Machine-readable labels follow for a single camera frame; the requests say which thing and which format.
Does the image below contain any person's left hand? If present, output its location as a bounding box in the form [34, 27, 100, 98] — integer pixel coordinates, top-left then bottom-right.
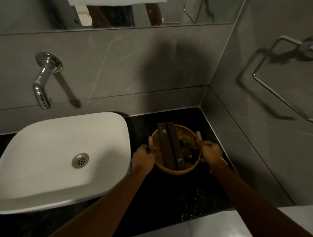
[131, 136, 157, 177]

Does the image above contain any person's right hand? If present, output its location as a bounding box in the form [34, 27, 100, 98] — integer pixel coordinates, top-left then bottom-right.
[195, 131, 224, 172]

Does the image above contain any round woven wicker basket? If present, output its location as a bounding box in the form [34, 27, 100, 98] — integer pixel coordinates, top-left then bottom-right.
[151, 124, 202, 175]

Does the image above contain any person's right forearm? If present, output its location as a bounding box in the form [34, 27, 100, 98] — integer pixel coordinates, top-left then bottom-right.
[210, 160, 313, 237]

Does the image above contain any person's left forearm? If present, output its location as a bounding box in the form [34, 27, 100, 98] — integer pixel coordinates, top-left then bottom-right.
[50, 168, 150, 237]

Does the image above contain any long dark brown box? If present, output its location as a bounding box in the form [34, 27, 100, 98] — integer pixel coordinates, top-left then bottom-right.
[166, 122, 189, 171]
[157, 123, 178, 171]

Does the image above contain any round metal sink drain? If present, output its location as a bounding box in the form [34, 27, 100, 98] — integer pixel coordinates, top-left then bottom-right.
[72, 153, 89, 169]

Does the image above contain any white ceramic sink basin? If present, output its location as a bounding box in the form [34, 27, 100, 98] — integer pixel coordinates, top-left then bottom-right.
[0, 112, 132, 215]

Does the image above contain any chrome towel ring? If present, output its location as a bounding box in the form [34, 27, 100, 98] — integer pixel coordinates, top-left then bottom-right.
[252, 36, 313, 123]

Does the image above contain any chrome wall faucet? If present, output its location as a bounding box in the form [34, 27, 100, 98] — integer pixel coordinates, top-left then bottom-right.
[33, 52, 63, 110]

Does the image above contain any wall mirror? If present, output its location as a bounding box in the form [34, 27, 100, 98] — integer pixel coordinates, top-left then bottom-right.
[0, 0, 246, 32]

